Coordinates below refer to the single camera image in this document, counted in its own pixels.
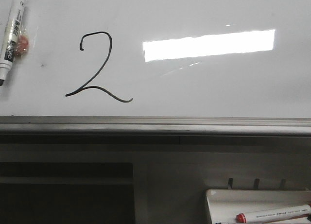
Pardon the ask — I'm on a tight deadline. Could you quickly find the red round magnet taped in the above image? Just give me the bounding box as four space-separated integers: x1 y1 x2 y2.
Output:
16 34 29 55

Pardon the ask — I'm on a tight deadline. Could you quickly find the black whiteboard marker pen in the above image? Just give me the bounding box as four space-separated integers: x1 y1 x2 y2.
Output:
0 0 26 86

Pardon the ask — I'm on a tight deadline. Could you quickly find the white whiteboard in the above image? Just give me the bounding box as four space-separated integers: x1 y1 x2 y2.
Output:
0 0 311 118

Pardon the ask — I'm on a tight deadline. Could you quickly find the grey aluminium whiteboard ledge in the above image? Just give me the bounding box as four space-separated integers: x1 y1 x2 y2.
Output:
0 116 311 143

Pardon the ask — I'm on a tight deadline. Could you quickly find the red capped whiteboard marker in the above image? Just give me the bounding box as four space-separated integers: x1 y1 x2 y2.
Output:
235 204 311 223

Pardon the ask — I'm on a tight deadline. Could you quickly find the metal hook left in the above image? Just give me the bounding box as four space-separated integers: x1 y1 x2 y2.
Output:
227 178 234 190

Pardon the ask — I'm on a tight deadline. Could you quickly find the white marker tray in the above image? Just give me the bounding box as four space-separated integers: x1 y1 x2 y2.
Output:
206 189 311 224

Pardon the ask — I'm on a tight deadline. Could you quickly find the metal hook middle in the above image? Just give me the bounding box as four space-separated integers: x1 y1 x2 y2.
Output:
253 178 260 190

